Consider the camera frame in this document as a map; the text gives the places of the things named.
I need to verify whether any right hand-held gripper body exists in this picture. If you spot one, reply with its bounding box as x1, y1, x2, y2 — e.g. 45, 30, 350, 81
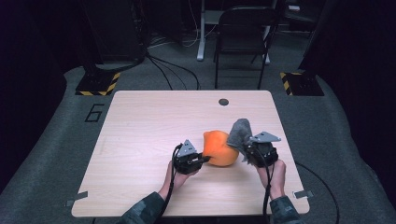
245, 131, 282, 169

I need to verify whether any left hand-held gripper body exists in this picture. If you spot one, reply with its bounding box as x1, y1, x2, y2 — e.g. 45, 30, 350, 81
171, 138, 204, 175

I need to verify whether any grey speckled towel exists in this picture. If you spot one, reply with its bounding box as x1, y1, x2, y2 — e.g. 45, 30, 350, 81
226, 118, 255, 163

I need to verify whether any person's left hand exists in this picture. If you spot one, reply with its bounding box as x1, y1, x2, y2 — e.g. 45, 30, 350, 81
158, 161, 201, 201

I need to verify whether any person's right hand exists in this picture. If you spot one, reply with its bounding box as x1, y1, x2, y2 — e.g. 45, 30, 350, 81
255, 159, 287, 201

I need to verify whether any grey tape strip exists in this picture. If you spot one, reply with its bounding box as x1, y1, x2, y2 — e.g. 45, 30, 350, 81
292, 189, 314, 200
65, 190, 90, 207

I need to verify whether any black stand with striped base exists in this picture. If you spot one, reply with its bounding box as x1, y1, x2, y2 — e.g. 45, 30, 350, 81
75, 62, 121, 97
279, 72, 325, 97

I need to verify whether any white desk leg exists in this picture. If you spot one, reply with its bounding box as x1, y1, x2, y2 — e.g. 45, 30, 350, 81
196, 0, 208, 62

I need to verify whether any dark curtain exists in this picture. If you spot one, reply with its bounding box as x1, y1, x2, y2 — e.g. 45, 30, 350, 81
298, 0, 396, 197
0, 0, 82, 190

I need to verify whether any black folding chair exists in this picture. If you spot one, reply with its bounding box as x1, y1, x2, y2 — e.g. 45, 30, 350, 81
213, 5, 276, 91

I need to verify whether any black cabinet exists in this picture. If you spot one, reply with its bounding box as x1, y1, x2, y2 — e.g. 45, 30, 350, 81
81, 0, 148, 63

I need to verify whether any left hand-held gripper black cable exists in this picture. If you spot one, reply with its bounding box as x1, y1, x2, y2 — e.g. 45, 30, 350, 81
153, 143, 185, 224

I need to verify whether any hand-held gripper black cable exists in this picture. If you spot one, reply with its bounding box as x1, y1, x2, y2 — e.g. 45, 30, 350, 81
153, 143, 185, 224
253, 148, 275, 224

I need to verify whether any right hand-held gripper black cable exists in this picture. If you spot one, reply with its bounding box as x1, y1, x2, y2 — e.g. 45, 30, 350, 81
253, 148, 275, 224

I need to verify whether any black floor cable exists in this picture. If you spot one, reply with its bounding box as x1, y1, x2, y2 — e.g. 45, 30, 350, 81
294, 161, 340, 224
146, 54, 201, 91
148, 57, 175, 91

